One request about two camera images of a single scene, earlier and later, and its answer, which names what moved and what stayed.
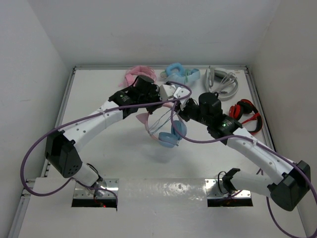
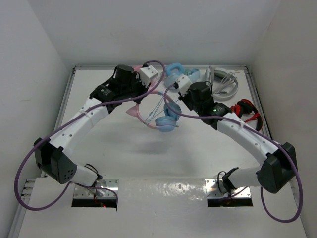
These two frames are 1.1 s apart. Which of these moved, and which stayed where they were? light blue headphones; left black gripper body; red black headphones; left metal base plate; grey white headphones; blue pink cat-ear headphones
Moved: left black gripper body; blue pink cat-ear headphones
Stayed: light blue headphones; grey white headphones; left metal base plate; red black headphones
